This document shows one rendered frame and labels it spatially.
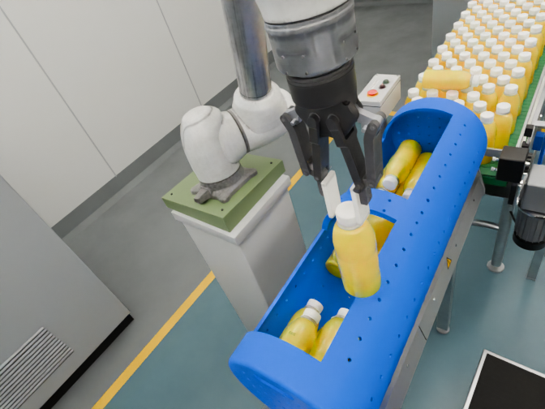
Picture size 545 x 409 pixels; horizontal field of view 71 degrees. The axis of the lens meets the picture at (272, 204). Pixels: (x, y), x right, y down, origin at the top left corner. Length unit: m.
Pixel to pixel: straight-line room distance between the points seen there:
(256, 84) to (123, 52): 2.53
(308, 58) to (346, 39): 0.04
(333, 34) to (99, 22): 3.18
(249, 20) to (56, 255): 1.50
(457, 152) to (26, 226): 1.74
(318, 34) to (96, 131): 3.18
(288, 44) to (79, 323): 2.11
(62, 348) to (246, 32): 1.87
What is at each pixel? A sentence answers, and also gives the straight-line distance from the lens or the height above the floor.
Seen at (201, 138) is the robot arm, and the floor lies 1.28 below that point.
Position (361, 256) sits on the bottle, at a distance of 0.60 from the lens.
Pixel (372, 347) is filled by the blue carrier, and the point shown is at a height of 1.18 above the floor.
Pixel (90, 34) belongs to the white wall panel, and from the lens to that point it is 3.47.
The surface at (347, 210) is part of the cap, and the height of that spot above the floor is 1.44.
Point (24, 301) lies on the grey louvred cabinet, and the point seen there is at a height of 0.64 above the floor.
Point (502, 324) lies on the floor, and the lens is 2.15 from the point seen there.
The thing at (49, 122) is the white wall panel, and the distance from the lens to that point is 3.34.
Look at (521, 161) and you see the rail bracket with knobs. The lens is 1.36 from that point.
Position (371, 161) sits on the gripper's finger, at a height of 1.55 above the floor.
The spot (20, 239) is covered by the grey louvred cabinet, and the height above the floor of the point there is 0.90.
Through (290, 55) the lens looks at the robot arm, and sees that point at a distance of 0.41.
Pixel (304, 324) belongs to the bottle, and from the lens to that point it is 0.84.
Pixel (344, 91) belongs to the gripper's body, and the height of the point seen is 1.64.
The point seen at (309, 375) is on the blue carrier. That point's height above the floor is 1.22.
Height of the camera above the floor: 1.84
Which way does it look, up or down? 41 degrees down
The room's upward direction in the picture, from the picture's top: 19 degrees counter-clockwise
